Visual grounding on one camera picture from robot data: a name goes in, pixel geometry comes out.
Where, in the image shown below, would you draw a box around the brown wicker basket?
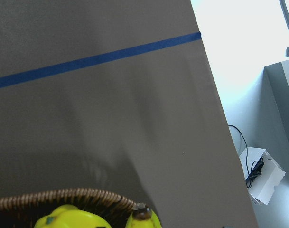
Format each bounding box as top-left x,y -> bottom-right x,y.
0,188 -> 137,228

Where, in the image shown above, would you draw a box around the yellow-green bell pepper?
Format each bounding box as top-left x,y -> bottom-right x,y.
34,204 -> 111,228

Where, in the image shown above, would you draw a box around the white cardboard box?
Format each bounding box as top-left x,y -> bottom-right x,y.
239,147 -> 286,205

